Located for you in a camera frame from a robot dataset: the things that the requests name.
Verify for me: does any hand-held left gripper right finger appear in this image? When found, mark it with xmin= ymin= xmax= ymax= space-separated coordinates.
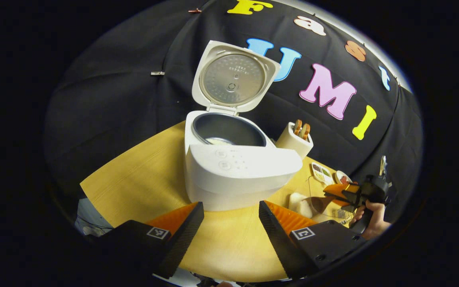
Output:
xmin=258 ymin=201 xmax=367 ymax=280

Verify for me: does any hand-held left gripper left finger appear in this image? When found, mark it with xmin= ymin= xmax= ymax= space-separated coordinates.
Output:
xmin=94 ymin=201 xmax=205 ymax=279

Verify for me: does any clear plastic rice box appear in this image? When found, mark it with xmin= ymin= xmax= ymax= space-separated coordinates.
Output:
xmin=288 ymin=175 xmax=353 ymax=224

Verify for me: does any white rice cooker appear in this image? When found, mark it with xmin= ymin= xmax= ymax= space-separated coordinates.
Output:
xmin=184 ymin=40 xmax=304 ymax=212

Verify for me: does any white round plate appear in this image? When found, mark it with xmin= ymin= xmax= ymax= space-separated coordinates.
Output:
xmin=335 ymin=170 xmax=353 ymax=185

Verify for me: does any white divided bean dish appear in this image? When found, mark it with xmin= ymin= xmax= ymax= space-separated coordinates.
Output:
xmin=311 ymin=162 xmax=333 ymax=185

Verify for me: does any white toaster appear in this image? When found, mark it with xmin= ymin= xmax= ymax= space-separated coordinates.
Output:
xmin=275 ymin=120 xmax=314 ymax=160

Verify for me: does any black backdrop cloth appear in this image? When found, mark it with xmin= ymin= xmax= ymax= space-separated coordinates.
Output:
xmin=43 ymin=0 xmax=423 ymax=224

